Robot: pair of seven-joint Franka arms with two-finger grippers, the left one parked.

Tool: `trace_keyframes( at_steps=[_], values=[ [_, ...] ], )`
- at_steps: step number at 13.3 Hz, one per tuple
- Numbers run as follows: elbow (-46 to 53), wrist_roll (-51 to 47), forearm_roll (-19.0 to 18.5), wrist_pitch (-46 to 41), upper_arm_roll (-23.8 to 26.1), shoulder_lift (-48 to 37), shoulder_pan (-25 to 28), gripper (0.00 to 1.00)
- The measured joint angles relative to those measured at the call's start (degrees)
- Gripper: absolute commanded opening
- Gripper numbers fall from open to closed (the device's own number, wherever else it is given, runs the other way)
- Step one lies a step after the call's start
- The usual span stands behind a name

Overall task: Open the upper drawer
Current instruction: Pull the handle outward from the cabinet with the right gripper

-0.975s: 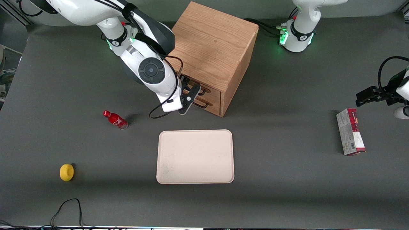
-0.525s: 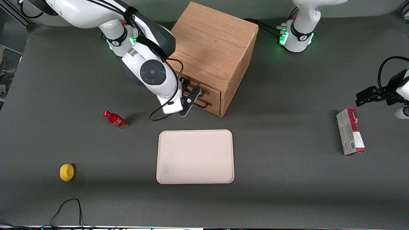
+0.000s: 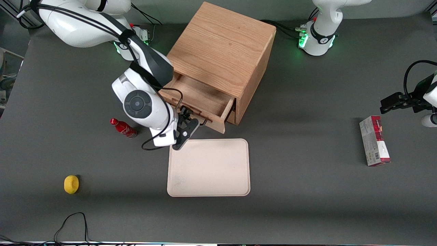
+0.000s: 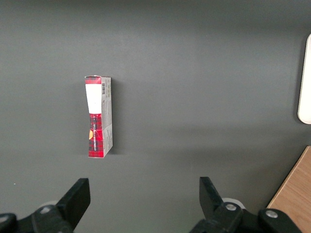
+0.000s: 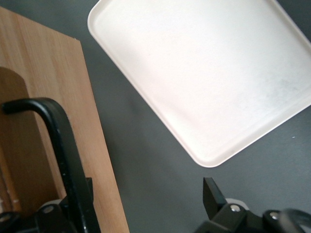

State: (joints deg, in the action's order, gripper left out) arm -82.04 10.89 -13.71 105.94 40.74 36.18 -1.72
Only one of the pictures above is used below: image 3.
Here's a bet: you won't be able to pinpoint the yellow lemon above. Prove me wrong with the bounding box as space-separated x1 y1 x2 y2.
64 175 80 194

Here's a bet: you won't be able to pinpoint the black cable on table edge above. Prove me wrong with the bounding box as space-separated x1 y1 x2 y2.
0 212 103 245

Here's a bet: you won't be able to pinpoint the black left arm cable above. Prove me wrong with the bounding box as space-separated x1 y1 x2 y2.
403 60 437 98

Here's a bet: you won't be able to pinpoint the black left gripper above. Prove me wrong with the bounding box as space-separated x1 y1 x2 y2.
380 73 436 115

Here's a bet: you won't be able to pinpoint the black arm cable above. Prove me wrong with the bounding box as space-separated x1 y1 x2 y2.
17 0 183 151
403 60 437 98

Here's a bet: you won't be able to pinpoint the grey and red carton box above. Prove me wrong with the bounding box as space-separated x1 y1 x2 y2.
359 115 391 167

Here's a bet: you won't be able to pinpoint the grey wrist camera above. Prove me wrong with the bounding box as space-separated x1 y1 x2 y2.
421 113 437 128
150 118 179 147

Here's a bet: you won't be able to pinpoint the black wire drawer handle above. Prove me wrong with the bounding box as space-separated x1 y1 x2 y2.
189 113 209 126

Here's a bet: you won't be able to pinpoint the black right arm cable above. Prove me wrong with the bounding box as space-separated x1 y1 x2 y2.
17 0 183 151

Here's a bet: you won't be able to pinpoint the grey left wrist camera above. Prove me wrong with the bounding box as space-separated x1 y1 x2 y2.
421 113 437 128

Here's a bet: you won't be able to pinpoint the black right base cables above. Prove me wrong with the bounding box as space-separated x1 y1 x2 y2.
131 3 163 41

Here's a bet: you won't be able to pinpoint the black base cables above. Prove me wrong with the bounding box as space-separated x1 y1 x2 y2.
131 3 163 41
260 19 306 39

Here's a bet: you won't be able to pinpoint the wooden drawer cabinet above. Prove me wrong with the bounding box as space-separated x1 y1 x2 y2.
166 2 277 126

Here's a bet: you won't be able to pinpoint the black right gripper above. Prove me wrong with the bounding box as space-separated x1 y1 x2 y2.
172 106 200 151

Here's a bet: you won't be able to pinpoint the beige plastic tray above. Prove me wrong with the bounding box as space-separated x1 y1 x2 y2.
167 138 251 197

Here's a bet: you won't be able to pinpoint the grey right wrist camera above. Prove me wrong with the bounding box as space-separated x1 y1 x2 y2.
150 118 179 147

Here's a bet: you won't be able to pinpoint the black left base cables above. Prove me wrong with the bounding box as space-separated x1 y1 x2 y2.
260 19 306 39

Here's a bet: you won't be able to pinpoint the red cola bottle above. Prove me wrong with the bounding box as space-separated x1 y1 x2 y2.
110 118 137 138

